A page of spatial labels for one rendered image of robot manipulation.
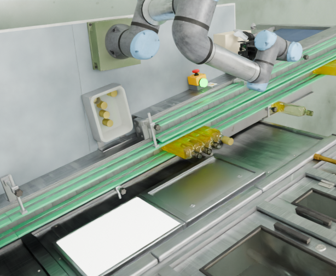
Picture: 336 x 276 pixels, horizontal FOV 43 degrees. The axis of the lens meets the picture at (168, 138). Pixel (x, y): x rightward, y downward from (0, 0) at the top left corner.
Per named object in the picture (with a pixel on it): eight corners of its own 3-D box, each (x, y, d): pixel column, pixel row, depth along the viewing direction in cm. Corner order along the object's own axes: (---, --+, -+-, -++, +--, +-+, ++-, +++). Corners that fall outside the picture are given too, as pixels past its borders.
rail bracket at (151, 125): (145, 144, 199) (160, 150, 189) (137, 111, 192) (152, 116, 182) (150, 141, 200) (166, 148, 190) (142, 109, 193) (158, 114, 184)
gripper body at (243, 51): (236, 40, 178) (258, 41, 168) (250, 38, 182) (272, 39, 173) (236, 58, 180) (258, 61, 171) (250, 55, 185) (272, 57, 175)
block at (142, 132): (135, 137, 203) (144, 141, 198) (131, 119, 199) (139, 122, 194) (142, 134, 205) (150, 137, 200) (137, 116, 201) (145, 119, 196)
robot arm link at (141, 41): (115, 52, 174) (132, 56, 163) (125, 21, 173) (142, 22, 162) (139, 61, 181) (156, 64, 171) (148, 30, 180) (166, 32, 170)
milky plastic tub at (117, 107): (93, 139, 197) (102, 144, 190) (80, 95, 187) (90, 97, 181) (125, 126, 205) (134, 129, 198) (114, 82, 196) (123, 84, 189)
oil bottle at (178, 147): (161, 149, 206) (189, 161, 189) (158, 139, 204) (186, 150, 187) (170, 144, 209) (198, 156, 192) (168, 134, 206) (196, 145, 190)
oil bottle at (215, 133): (187, 136, 214) (216, 145, 198) (186, 125, 212) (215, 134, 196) (196, 131, 217) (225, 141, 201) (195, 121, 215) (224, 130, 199)
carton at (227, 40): (213, 34, 187) (225, 34, 181) (238, 29, 195) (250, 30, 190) (214, 61, 191) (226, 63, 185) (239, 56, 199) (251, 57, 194)
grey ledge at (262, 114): (190, 147, 230) (203, 153, 221) (187, 133, 227) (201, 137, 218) (299, 90, 277) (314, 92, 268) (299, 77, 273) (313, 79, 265)
